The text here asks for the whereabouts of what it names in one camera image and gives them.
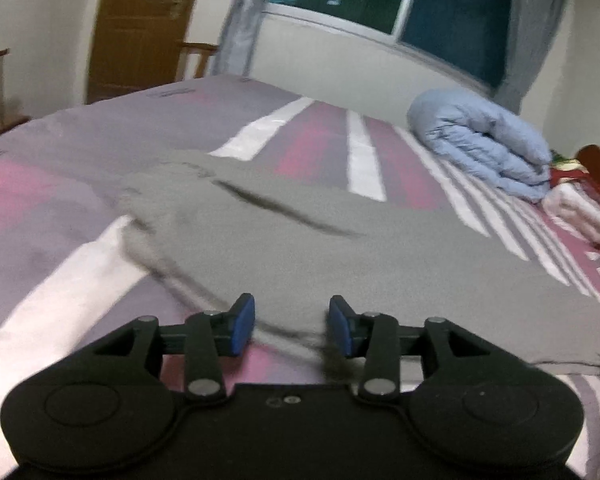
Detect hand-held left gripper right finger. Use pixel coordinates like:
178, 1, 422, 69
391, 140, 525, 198
328, 295, 487, 404

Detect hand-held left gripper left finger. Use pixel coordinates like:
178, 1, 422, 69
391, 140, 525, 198
94, 293, 257, 404

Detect grey pants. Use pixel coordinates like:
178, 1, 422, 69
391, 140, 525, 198
111, 147, 600, 378

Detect bed with striped sheet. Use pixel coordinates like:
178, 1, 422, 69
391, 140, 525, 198
0, 74, 600, 480

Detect folded light blue duvet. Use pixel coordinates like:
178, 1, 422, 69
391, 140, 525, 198
406, 87, 553, 204

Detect folded pink white blanket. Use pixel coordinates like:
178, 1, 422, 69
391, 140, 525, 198
541, 182, 600, 247

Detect stack of red clothes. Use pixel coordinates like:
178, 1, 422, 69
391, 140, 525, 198
549, 152, 600, 211

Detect red wooden headboard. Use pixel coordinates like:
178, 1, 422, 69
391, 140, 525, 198
577, 144, 600, 258

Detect grey curtain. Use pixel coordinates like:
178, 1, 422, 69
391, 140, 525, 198
494, 0, 577, 113
214, 0, 282, 80

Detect brown wooden door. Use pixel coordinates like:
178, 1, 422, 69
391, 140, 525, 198
86, 0, 207, 105

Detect sliding glass window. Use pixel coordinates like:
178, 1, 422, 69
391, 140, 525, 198
262, 0, 518, 93

